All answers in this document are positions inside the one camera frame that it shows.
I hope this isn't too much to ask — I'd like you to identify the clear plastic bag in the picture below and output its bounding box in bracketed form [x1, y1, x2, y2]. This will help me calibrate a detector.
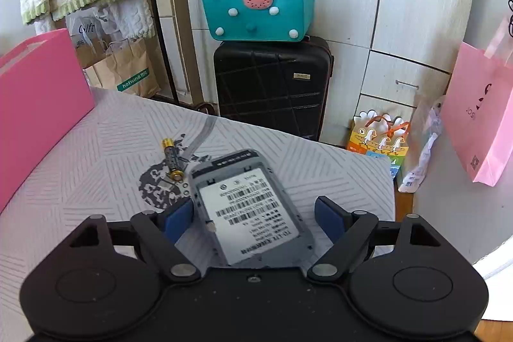
[397, 95, 446, 193]

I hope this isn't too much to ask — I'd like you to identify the pink paper bag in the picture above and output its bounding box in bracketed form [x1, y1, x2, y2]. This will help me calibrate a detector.
[440, 0, 513, 189]

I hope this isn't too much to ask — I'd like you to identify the gold black battery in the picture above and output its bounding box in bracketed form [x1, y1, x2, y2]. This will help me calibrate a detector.
[162, 139, 184, 181]

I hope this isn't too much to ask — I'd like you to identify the grey device with label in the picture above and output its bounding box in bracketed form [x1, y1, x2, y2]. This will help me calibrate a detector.
[188, 149, 315, 269]

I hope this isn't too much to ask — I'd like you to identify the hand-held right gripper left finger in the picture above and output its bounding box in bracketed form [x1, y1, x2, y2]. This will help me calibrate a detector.
[68, 198, 201, 282]

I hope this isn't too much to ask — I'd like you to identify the white printed gift bag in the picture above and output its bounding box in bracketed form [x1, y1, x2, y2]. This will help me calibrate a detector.
[66, 7, 110, 55]

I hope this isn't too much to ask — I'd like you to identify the black clothes rack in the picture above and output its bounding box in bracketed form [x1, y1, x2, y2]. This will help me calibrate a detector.
[140, 0, 218, 115]

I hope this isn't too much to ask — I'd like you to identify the pink cardboard box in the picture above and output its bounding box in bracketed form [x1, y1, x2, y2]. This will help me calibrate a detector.
[0, 28, 96, 213]

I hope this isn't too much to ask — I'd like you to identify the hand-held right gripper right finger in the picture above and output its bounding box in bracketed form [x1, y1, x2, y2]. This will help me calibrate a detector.
[307, 196, 442, 282]

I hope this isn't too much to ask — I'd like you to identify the brown paper bag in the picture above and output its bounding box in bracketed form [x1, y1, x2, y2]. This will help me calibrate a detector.
[83, 38, 161, 99]

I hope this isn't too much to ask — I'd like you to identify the colourful printed gift bag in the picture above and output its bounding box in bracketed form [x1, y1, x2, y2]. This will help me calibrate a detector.
[345, 110, 412, 183]

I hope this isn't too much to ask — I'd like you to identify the white door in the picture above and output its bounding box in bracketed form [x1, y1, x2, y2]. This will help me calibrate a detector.
[473, 228, 513, 321]

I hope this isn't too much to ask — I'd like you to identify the black suitcase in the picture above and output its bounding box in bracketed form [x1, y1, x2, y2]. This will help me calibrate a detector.
[213, 35, 335, 143]

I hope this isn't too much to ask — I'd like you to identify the tall grey cabinet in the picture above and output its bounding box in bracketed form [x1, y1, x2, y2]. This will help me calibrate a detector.
[413, 0, 513, 267]

